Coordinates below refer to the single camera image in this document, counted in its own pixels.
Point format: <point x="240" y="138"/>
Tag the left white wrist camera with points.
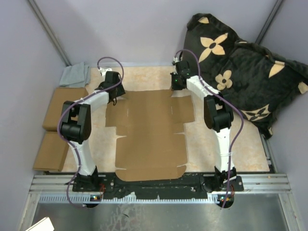
<point x="104" y="70"/>

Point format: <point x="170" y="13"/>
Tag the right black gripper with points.
<point x="173" y="87"/>

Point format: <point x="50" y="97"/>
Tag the black floral plush cushion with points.
<point x="260" y="83"/>

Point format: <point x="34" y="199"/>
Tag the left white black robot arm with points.
<point x="74" y="127"/>

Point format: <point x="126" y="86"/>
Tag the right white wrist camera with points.
<point x="175" y="60"/>

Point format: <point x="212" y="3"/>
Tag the grey folded cloth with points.
<point x="76" y="76"/>

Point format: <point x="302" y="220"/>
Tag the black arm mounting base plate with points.
<point x="189" y="186"/>

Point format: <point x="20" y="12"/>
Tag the white object at bottom corner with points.
<point x="43" y="225"/>

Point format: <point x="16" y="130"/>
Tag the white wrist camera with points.
<point x="175" y="60"/>
<point x="104" y="70"/>

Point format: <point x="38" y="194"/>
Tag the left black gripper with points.
<point x="120" y="91"/>

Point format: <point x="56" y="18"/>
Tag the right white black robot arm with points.
<point x="218" y="117"/>

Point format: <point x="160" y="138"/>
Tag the aluminium frame rail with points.
<point x="54" y="189"/>

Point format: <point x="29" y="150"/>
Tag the brown cardboard box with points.
<point x="151" y="143"/>

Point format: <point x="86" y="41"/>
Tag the lower folded cardboard box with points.
<point x="52" y="153"/>

